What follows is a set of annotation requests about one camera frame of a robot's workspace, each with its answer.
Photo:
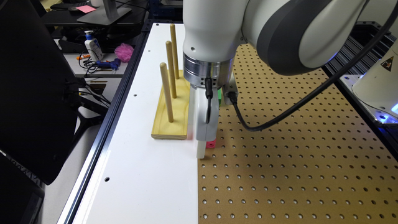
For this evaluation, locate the grey monitor stand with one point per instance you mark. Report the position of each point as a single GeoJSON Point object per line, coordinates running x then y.
{"type": "Point", "coordinates": [105, 14]}

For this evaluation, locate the brown pegboard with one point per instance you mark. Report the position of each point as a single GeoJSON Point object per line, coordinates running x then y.
{"type": "Point", "coordinates": [322, 164]}

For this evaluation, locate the blue glue gun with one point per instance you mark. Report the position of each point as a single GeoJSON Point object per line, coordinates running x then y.
{"type": "Point", "coordinates": [114, 65]}

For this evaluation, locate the pink bath sponge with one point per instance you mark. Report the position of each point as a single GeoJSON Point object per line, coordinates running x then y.
{"type": "Point", "coordinates": [124, 52]}

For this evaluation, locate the middle wooden peg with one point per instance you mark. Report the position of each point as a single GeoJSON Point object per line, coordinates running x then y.
{"type": "Point", "coordinates": [170, 61]}

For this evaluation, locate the pink sticky note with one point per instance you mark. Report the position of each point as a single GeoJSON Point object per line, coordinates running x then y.
{"type": "Point", "coordinates": [86, 8]}

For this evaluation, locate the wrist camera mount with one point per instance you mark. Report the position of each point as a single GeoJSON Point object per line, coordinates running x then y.
{"type": "Point", "coordinates": [230, 89]}

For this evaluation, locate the rear wooden peg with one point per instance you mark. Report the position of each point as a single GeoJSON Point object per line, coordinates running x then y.
{"type": "Point", "coordinates": [174, 50]}

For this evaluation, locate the black monitor back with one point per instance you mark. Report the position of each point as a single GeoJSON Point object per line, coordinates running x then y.
{"type": "Point", "coordinates": [39, 99]}

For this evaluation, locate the front wooden peg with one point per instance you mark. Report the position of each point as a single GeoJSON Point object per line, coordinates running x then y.
{"type": "Point", "coordinates": [166, 87]}

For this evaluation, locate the green toy block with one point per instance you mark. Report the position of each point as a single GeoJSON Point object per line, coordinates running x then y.
{"type": "Point", "coordinates": [219, 97]}

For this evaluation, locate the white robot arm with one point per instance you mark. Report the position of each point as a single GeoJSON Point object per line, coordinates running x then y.
{"type": "Point", "coordinates": [292, 37]}

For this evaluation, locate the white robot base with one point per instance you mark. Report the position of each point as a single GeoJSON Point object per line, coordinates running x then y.
{"type": "Point", "coordinates": [377, 88]}

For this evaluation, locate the white lotion bottle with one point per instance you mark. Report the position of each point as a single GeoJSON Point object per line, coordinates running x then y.
{"type": "Point", "coordinates": [93, 46]}

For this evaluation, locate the wooden peg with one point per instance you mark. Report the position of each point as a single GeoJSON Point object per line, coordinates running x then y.
{"type": "Point", "coordinates": [170, 61]}
{"type": "Point", "coordinates": [174, 50]}
{"type": "Point", "coordinates": [166, 87]}

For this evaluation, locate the white table board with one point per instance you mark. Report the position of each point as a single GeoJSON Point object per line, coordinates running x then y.
{"type": "Point", "coordinates": [129, 177]}

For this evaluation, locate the yellow wooden peg base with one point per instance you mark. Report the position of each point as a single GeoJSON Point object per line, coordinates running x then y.
{"type": "Point", "coordinates": [177, 130]}

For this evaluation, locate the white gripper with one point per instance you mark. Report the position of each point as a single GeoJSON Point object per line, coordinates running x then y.
{"type": "Point", "coordinates": [204, 129]}

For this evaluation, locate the pink flower toy block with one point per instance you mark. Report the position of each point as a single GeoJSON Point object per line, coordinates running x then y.
{"type": "Point", "coordinates": [211, 144]}

